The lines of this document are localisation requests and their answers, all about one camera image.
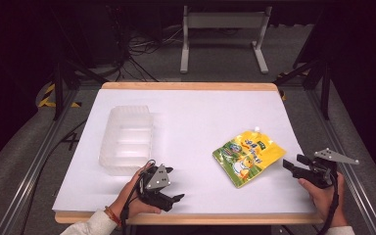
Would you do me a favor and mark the yellow green spout pouch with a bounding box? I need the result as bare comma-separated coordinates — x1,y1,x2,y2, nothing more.
211,126,287,189

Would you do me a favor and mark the person's right hand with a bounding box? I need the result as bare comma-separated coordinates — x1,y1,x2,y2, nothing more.
298,173,349,228

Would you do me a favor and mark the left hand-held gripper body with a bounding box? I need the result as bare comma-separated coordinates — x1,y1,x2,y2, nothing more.
138,164,177,212

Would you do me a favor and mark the red orange bracelet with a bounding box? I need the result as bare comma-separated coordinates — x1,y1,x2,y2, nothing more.
104,205,123,228

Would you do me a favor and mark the translucent plastic container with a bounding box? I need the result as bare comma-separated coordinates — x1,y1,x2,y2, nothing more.
98,105,155,176

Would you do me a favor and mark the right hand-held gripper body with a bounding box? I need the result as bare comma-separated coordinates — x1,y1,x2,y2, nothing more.
306,148,360,190

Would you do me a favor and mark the bundle of black floor cables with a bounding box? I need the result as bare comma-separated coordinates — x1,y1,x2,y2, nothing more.
110,27,184,83

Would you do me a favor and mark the long black floor cable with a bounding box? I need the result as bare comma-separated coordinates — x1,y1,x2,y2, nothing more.
19,118,89,235

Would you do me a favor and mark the yellow black hazard tape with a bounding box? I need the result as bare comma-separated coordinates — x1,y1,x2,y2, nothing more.
37,82,82,109

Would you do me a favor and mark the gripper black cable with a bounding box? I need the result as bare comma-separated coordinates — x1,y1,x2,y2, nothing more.
119,159,158,235
316,174,341,235

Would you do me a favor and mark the white table cover sheet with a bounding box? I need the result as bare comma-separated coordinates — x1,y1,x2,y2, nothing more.
51,88,318,215

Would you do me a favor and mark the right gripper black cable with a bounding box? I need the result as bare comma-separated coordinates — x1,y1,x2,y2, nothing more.
316,174,341,235

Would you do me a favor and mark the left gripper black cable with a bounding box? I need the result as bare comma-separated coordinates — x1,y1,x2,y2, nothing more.
119,159,158,235

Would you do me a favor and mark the person's left hand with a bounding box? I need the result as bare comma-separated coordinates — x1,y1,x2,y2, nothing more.
109,163,163,226

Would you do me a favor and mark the black metal stand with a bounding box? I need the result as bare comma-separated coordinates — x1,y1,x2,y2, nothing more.
272,58,333,121
52,58,110,121

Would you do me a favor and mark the aluminium floor rail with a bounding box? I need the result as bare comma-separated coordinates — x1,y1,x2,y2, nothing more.
0,89,80,235
305,89,376,235

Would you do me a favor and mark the white metal table frame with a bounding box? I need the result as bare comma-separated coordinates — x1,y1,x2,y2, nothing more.
179,5,273,74

